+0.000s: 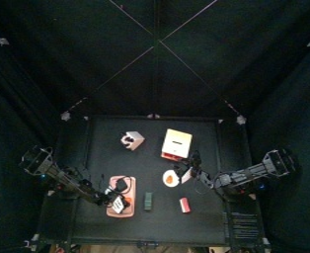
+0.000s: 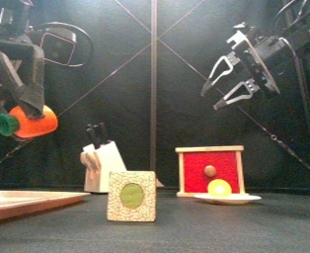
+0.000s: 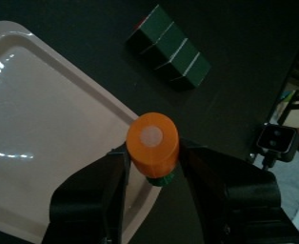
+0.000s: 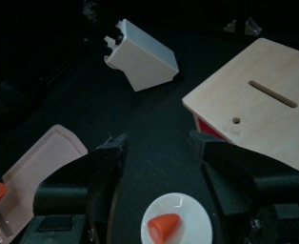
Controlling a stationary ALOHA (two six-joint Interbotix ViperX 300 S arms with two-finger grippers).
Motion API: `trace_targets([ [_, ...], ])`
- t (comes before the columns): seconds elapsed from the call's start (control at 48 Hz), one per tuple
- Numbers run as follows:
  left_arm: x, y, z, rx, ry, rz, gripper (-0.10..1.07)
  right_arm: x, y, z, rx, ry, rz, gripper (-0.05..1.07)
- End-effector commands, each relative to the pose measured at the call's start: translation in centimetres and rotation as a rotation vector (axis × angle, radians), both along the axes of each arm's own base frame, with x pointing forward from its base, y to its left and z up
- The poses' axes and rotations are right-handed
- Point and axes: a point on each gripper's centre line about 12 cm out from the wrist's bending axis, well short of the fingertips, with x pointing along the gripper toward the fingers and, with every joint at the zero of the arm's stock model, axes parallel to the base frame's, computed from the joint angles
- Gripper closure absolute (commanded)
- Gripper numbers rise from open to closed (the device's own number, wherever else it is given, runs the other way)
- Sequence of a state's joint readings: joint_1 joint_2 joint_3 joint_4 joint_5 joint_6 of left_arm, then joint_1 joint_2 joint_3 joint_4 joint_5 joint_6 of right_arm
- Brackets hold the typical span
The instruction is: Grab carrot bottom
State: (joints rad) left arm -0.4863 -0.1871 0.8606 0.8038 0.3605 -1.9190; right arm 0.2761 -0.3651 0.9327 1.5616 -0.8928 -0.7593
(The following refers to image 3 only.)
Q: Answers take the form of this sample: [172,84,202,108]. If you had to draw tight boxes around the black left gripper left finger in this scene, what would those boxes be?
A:
[41,142,132,244]

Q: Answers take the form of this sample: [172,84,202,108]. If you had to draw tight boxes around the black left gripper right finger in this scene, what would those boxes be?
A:
[177,138,299,244]

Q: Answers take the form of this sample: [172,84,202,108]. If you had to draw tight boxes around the green sliced toy sushi roll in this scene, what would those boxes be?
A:
[124,4,212,92]

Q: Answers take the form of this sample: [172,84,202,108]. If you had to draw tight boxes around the pink plastic tray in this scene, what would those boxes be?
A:
[0,20,162,244]

